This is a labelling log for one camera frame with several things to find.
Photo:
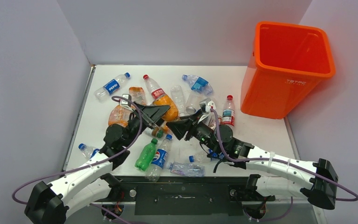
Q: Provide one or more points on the Pepsi bottle lying right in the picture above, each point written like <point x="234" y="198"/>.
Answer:
<point x="204" y="157"/>

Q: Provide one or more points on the crushed orange label bottle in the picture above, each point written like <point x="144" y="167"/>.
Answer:
<point x="138" y="95"/>

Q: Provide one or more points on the clear Pepsi bottle top left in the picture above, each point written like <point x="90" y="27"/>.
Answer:
<point x="106" y="91"/>

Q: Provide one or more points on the red cap teal label bottle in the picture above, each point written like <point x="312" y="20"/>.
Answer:
<point x="228" y="112"/>

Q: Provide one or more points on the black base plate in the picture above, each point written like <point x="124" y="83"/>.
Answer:
<point x="186" y="195"/>

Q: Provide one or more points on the blue cap bottle left edge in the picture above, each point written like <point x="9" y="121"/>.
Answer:
<point x="88" y="151"/>

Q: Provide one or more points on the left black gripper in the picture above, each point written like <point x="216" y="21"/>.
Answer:
<point x="154" y="113"/>

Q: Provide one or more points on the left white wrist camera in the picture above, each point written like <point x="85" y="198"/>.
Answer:
<point x="126" y="101"/>

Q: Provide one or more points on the Pepsi bottle centre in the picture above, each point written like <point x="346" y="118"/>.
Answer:
<point x="158" y="162"/>

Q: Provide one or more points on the red cap water bottle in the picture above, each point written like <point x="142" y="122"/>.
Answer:
<point x="153" y="87"/>

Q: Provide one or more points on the crushed blue label bottle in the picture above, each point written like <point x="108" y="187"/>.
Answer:
<point x="197" y="83"/>

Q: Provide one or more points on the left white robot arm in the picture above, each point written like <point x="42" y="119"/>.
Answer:
<point x="54" y="202"/>

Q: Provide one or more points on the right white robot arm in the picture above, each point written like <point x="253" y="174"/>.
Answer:
<point x="314" y="181"/>

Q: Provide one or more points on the flat orange crushed bottle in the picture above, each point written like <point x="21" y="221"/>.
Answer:
<point x="119" y="115"/>

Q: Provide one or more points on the green plastic bottle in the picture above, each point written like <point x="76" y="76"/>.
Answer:
<point x="146" y="156"/>

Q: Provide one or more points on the crushed Ganten water bottle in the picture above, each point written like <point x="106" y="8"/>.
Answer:
<point x="186" y="169"/>

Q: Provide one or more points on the clear bottle red cap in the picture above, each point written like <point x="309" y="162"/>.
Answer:
<point x="213" y="122"/>

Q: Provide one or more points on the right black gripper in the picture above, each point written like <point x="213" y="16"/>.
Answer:
<point x="180" y="128"/>

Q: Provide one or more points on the clear bottle white cap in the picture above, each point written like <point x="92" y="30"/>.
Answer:
<point x="179" y="99"/>

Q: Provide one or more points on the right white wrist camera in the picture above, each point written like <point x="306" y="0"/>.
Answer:
<point x="207" y="105"/>

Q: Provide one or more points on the large orange crushed bottle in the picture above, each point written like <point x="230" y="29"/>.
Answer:
<point x="165" y="128"/>

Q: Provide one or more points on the orange juice bottle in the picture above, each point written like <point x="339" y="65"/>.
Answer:
<point x="172" y="113"/>

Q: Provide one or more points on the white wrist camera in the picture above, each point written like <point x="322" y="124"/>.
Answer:
<point x="126" y="101"/>
<point x="207" y="105"/>

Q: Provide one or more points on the orange plastic bin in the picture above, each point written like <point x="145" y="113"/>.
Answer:
<point x="287" y="62"/>

